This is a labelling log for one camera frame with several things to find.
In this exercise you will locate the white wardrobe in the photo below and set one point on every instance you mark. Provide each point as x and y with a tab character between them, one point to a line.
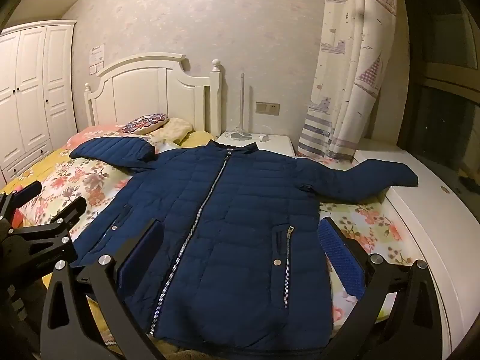
37	112

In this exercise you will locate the floral bed quilt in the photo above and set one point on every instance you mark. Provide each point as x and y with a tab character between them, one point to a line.
373	223

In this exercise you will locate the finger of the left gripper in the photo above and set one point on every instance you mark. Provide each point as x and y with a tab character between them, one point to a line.
19	198
70	215

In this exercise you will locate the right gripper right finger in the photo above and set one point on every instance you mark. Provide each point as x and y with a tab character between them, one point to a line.
397	313

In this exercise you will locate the patterned round cushion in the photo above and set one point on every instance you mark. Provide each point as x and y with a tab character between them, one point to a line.
145	124

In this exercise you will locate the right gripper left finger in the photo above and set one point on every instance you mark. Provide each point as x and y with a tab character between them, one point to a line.
68	328

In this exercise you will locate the white nightstand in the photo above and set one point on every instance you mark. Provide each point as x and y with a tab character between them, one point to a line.
281	145

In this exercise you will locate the wall socket plate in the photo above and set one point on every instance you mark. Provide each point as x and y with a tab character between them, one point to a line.
267	108

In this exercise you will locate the white wooden headboard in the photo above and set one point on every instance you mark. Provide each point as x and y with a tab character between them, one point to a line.
156	82

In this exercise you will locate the cream yellow pillow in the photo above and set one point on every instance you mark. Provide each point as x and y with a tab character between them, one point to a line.
175	131

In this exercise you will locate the sailboat print curtain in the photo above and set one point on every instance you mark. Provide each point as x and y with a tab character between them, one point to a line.
355	47

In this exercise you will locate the paper notices on wall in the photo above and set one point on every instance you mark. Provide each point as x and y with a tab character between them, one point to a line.
96	59

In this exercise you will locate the slim white desk lamp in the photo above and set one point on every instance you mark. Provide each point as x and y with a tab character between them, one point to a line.
242	112

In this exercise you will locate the white window bench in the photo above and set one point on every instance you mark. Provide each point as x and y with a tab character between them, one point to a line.
446	233

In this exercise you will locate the navy blue puffer jacket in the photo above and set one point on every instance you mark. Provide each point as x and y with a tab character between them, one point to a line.
234	262

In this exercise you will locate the pink folded blanket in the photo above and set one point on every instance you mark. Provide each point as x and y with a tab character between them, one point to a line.
89	133

